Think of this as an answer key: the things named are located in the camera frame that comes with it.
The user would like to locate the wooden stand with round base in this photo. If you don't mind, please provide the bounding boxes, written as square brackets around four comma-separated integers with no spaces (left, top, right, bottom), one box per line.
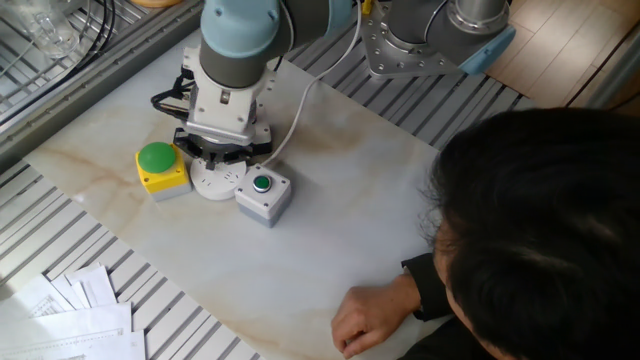
[129,0,184,9]

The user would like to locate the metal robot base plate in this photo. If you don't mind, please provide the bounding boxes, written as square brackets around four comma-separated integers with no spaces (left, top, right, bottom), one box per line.
[360,0,469,80]

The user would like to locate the printed paper sheet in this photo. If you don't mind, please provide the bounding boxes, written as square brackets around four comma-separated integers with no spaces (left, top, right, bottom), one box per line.
[0,302,134,351]

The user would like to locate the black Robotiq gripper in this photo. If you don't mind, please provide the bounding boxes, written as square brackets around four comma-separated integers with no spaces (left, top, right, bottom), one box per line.
[173,127,274,172]

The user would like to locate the dark-haired person in dark jacket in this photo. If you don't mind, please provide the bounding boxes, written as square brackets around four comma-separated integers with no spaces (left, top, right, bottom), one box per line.
[397,107,640,360]

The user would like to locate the person's bare hand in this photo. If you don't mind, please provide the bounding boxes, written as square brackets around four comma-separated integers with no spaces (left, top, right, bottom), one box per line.
[330,273,423,360]

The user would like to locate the black gripper cable bundle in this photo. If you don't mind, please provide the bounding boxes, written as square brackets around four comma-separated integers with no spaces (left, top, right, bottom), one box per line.
[150,66,197,122]

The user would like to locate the grey aluminium frame rail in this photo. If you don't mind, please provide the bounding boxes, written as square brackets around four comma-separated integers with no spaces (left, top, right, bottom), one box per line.
[0,0,204,174]

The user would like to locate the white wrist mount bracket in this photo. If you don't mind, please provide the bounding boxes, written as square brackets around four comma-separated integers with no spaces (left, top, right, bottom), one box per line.
[180,46,278,147]

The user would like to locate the grey box green button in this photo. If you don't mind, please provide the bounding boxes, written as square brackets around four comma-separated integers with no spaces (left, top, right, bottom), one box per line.
[233,163,293,230]

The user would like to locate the black cable behind rail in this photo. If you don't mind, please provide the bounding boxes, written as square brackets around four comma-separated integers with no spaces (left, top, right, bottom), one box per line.
[0,0,118,127]

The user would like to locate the white paper sheet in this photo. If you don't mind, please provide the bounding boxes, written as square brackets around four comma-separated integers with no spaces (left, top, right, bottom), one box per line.
[49,263,119,310]

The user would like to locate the white power strip cable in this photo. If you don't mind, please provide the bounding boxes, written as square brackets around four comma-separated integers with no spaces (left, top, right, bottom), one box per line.
[259,0,364,169]

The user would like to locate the clear glass vessels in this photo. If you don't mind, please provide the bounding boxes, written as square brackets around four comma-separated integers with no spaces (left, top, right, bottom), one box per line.
[0,0,89,60]

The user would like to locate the marble pattern tile board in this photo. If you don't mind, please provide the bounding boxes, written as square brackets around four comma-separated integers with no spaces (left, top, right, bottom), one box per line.
[22,28,452,360]

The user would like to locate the yellow box green mushroom button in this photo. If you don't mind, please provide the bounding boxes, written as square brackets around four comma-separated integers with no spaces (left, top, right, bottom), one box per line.
[134,141,194,203]

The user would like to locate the dark-sleeved person's forearm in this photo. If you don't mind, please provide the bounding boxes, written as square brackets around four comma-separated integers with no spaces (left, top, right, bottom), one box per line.
[399,252,454,324]

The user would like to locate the round white power strip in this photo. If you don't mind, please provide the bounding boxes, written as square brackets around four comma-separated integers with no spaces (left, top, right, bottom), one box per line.
[189,156,249,202]

